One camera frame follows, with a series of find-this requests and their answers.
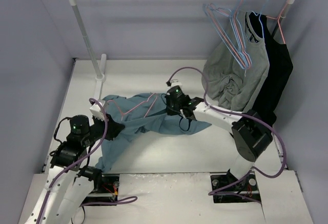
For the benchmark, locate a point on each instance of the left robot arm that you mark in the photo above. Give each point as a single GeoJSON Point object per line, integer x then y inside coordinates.
{"type": "Point", "coordinates": [68, 182]}

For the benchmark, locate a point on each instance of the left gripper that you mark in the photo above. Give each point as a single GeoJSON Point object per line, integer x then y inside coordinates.
{"type": "Point", "coordinates": [113, 127]}

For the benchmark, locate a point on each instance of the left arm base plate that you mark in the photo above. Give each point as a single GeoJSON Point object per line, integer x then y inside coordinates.
{"type": "Point", "coordinates": [106, 192]}

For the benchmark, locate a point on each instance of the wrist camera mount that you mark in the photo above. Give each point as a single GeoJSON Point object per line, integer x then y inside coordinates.
{"type": "Point", "coordinates": [173, 82]}
{"type": "Point", "coordinates": [96, 112]}

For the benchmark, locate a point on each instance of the blue t shirt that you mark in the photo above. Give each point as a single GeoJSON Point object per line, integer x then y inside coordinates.
{"type": "Point", "coordinates": [156, 121]}

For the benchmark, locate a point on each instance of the pink wire hanger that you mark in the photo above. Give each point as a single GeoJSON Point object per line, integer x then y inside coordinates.
{"type": "Point", "coordinates": [142, 103]}
{"type": "Point", "coordinates": [221, 54]}

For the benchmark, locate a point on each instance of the black tank top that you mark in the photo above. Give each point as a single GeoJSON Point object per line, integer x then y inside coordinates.
{"type": "Point", "coordinates": [280, 69]}

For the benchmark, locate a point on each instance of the pink hanger at rack end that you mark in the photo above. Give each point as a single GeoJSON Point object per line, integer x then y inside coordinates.
{"type": "Point", "coordinates": [281, 16]}

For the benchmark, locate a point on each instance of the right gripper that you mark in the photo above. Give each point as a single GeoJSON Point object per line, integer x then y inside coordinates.
{"type": "Point", "coordinates": [171, 105]}

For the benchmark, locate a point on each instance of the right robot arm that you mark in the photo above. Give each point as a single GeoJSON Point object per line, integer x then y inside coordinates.
{"type": "Point", "coordinates": [251, 138]}

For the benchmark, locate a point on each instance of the grey sweatshirt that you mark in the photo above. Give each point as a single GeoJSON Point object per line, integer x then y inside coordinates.
{"type": "Point", "coordinates": [233, 88]}

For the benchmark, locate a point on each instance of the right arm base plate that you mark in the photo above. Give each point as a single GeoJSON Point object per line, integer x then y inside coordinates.
{"type": "Point", "coordinates": [243, 192]}

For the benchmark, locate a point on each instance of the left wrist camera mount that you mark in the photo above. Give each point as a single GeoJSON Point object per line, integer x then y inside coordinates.
{"type": "Point", "coordinates": [96, 112]}

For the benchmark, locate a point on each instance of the blue wire hanger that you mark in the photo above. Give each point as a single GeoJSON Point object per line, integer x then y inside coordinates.
{"type": "Point", "coordinates": [211, 11]}

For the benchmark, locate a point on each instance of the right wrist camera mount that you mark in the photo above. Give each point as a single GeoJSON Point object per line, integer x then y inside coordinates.
{"type": "Point", "coordinates": [173, 82]}

